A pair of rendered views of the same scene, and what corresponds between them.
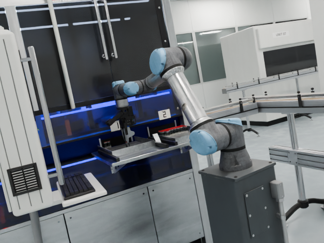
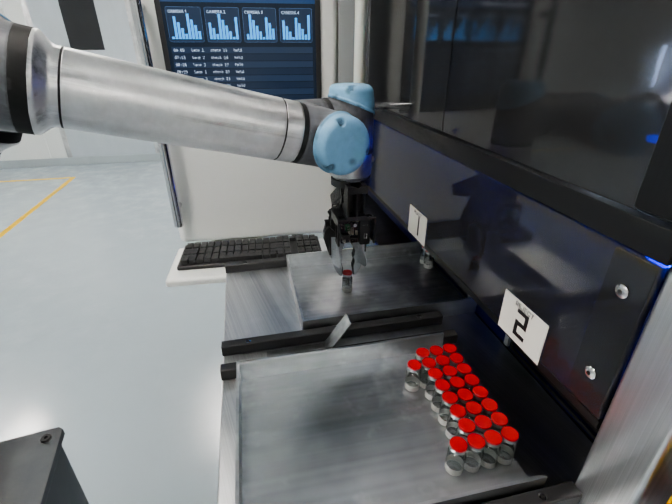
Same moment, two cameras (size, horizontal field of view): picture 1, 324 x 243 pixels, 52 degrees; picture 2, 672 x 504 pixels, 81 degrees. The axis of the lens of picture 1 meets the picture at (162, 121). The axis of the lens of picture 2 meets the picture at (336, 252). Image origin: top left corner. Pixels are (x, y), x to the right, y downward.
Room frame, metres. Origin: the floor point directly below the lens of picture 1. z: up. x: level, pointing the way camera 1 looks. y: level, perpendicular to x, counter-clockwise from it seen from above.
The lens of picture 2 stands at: (2.06, -0.48, 1.34)
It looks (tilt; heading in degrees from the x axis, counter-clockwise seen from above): 27 degrees down; 101
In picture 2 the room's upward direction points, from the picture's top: straight up
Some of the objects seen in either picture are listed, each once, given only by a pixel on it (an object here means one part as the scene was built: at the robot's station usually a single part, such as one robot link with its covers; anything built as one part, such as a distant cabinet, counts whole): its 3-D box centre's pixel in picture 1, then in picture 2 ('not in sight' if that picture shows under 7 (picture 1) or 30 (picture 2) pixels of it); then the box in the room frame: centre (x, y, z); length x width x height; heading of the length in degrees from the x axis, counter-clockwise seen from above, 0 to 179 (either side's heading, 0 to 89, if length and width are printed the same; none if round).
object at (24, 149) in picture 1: (14, 119); (249, 105); (1.58, 0.69, 1.19); 0.50 x 0.19 x 0.78; 20
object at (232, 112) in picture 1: (218, 112); not in sight; (2.59, -0.45, 0.92); 0.69 x 0.16 x 0.16; 114
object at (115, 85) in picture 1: (119, 90); (349, 119); (1.95, 0.21, 1.23); 0.09 x 0.08 x 0.11; 36
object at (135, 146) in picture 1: (125, 145); (372, 281); (2.00, 0.25, 0.90); 0.34 x 0.26 x 0.04; 24
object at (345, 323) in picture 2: (160, 139); (308, 338); (1.91, 0.03, 0.91); 0.14 x 0.03 x 0.06; 24
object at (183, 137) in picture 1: (182, 134); (367, 420); (2.03, -0.11, 0.90); 0.34 x 0.26 x 0.04; 23
